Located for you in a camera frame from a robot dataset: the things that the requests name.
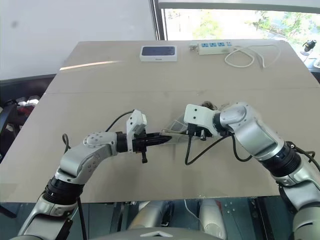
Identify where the white device with blue screen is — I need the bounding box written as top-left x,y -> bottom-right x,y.
139,45 -> 180,63

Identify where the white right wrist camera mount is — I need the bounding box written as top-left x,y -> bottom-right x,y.
182,103 -> 219,139

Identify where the grey left elbow cable loop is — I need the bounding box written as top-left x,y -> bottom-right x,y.
61,133 -> 72,154

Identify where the white power strip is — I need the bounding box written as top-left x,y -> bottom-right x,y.
188,41 -> 234,54

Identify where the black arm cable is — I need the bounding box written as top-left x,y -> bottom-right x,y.
104,109 -> 137,133
184,133 -> 254,166

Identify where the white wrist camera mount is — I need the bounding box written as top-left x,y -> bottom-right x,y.
125,109 -> 149,152
182,103 -> 219,139

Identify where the thin white cable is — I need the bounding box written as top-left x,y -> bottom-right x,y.
184,199 -> 201,222

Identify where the black window frame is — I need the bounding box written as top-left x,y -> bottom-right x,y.
149,0 -> 320,41

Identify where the white power strip cable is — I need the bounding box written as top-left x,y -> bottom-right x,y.
224,44 -> 282,69

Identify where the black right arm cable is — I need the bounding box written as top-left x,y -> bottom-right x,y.
184,133 -> 254,166

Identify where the red and white clutter pile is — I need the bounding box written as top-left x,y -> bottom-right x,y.
15,94 -> 41,109

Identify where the silver robot torso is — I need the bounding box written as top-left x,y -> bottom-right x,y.
94,225 -> 240,240

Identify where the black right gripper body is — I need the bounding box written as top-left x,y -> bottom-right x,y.
186,123 -> 214,142

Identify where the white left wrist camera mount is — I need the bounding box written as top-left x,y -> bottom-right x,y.
125,109 -> 149,152

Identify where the small black device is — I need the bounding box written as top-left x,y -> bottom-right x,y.
302,39 -> 318,53

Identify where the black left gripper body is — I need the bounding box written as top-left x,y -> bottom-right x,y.
131,131 -> 151,164

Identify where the black chair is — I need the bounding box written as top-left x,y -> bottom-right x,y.
0,99 -> 19,156

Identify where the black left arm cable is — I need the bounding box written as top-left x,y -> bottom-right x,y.
104,109 -> 137,133

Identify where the silver robot thigh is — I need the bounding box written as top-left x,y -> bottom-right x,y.
126,199 -> 176,231
199,198 -> 227,239

